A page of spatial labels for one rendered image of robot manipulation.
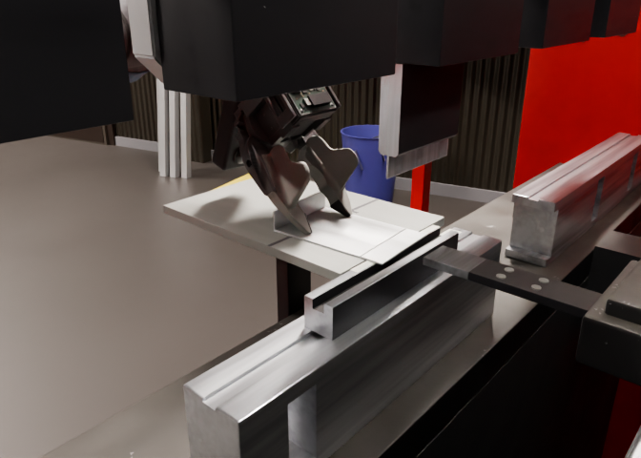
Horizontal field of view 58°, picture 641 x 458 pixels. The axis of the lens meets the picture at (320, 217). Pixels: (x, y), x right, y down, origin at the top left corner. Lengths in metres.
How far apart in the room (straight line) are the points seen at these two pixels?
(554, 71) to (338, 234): 0.89
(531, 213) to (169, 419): 0.55
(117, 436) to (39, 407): 1.57
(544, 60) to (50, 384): 1.80
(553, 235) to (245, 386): 0.54
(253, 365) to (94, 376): 1.77
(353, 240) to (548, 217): 0.36
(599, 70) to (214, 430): 1.11
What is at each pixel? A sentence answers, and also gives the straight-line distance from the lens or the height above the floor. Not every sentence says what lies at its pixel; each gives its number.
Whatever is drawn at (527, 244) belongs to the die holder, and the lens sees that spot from 0.86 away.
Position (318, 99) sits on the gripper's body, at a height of 1.13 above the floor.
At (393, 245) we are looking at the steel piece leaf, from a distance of 0.55.
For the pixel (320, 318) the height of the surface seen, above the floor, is 0.99.
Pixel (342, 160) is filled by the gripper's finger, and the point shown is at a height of 1.06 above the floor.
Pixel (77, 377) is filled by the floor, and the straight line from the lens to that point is 2.21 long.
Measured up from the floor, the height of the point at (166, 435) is 0.88.
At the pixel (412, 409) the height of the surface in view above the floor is 0.88.
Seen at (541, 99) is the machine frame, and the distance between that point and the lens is 1.39.
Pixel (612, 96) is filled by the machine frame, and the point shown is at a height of 1.03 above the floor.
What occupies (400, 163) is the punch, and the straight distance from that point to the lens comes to 0.50.
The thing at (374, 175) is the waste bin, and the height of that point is 0.22.
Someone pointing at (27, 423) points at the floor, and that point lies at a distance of 2.07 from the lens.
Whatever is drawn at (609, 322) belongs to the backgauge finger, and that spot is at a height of 1.02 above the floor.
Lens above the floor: 1.23
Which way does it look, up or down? 21 degrees down
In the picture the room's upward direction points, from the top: straight up
